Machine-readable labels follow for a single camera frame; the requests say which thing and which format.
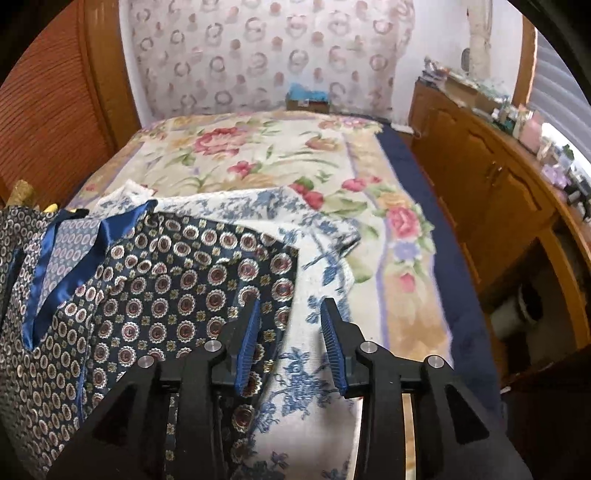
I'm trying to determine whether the pink box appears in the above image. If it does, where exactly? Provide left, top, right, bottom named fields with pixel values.
left=522, top=113, right=543, bottom=153

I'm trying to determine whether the white round container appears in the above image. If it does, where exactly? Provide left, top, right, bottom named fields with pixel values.
left=489, top=281, right=546, bottom=342

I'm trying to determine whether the navy bed sheet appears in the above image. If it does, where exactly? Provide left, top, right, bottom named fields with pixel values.
left=376, top=124, right=504, bottom=416

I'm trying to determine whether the small box with blue contents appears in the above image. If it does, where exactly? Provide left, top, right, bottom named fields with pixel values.
left=285, top=83, right=331, bottom=114

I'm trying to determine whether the gold fabric roll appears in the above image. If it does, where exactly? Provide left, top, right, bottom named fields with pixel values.
left=2, top=180, right=35, bottom=206

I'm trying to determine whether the white blue-floral cloth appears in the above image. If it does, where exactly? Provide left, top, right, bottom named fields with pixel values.
left=95, top=180, right=365, bottom=480

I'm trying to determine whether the wooden sideboard cabinet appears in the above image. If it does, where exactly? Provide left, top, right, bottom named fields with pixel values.
left=409, top=80, right=591, bottom=384

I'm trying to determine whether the cream floral blanket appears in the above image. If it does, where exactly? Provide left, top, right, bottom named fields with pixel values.
left=69, top=111, right=453, bottom=365

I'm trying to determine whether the clutter of small items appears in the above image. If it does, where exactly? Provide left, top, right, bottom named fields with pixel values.
left=422, top=46, right=591, bottom=204

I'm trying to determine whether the grey window blind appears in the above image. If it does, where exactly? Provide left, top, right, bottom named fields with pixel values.
left=531, top=28, right=591, bottom=134

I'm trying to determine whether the wooden louvered door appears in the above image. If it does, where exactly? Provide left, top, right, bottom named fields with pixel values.
left=0, top=0, right=139, bottom=204

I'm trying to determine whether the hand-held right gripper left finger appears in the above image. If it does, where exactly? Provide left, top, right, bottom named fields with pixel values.
left=46, top=299, right=278, bottom=480

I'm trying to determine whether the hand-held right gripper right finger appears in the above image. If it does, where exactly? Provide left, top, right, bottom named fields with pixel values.
left=320, top=298, right=532, bottom=480

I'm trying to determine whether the white textured post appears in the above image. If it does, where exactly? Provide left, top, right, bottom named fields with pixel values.
left=464, top=0, right=492, bottom=79

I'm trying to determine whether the navy medallion-print garment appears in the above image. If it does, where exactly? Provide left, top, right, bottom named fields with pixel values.
left=0, top=200, right=301, bottom=480

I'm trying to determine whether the ring-patterned headboard fabric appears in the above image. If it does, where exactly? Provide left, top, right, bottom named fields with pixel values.
left=121, top=0, right=416, bottom=121

